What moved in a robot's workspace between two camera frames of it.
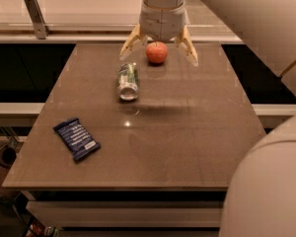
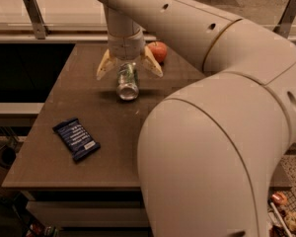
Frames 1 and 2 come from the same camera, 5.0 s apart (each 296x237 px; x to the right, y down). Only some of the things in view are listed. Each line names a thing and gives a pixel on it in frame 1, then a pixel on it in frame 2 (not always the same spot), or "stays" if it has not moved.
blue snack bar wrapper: [77, 138] stays
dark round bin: [5, 157] stays
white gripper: [162, 23] → [126, 48]
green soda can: [128, 81] stays
